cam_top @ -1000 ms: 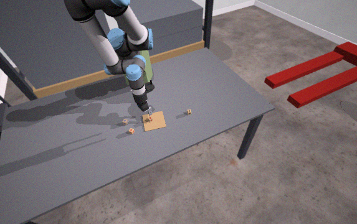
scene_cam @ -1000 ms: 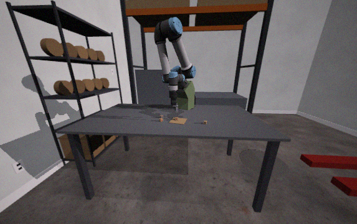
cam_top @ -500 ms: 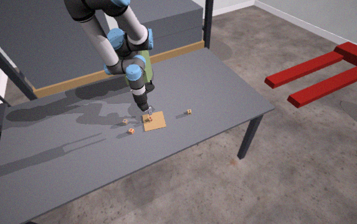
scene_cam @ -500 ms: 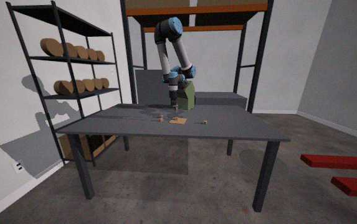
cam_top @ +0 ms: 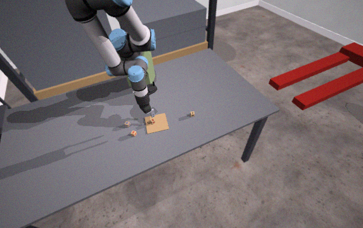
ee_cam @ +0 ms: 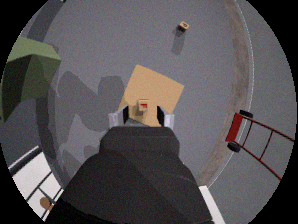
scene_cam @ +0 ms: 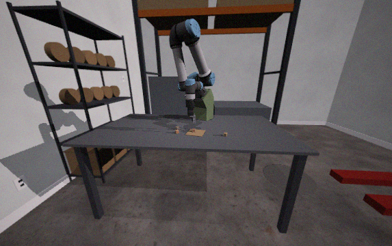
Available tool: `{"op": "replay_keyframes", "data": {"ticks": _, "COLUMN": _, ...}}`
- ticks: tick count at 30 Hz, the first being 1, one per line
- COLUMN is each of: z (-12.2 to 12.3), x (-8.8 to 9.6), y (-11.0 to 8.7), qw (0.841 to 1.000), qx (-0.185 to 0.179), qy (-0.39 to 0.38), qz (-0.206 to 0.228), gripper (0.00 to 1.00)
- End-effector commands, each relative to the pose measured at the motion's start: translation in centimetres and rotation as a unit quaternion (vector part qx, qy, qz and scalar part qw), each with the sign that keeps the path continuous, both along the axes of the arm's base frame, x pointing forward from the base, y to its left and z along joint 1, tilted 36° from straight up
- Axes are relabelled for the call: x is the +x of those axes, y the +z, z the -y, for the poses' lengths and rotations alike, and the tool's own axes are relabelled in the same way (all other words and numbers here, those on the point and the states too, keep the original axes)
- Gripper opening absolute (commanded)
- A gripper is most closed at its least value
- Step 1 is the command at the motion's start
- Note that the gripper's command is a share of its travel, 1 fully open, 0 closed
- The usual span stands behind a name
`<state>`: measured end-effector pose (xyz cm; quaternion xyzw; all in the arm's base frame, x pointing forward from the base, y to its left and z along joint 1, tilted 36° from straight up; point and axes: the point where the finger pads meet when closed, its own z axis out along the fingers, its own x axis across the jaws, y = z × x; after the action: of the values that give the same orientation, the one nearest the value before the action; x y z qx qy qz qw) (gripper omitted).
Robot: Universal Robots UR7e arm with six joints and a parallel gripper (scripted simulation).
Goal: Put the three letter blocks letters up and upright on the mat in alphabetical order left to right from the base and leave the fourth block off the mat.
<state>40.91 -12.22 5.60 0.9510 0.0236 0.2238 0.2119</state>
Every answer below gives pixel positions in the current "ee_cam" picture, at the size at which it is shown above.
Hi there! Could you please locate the tan flat mat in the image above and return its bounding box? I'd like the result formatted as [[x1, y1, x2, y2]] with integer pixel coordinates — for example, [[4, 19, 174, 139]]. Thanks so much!
[[118, 64, 184, 127]]

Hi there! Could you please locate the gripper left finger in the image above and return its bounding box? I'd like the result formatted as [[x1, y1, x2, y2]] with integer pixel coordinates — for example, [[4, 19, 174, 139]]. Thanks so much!
[[108, 106, 129, 129]]

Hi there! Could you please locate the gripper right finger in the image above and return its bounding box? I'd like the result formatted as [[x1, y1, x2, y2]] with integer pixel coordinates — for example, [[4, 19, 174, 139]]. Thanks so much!
[[157, 106, 174, 131]]

